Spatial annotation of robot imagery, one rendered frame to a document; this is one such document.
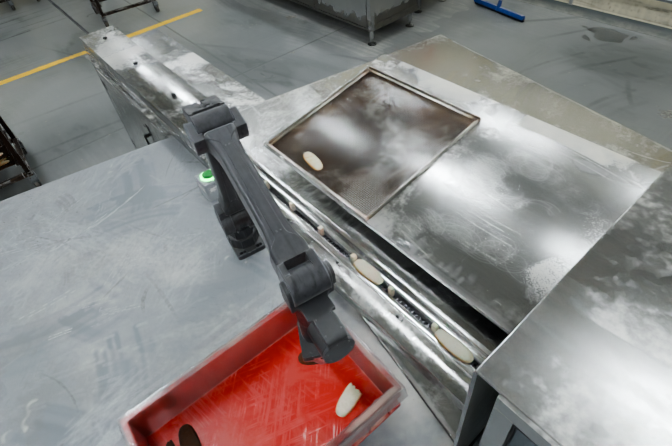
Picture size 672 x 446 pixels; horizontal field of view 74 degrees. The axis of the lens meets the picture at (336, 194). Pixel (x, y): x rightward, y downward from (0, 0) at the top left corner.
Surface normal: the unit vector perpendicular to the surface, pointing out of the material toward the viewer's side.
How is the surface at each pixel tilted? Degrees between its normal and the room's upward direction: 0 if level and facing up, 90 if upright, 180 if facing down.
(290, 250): 15
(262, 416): 0
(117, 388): 0
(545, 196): 10
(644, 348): 0
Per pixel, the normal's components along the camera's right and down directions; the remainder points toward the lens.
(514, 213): -0.22, -0.62
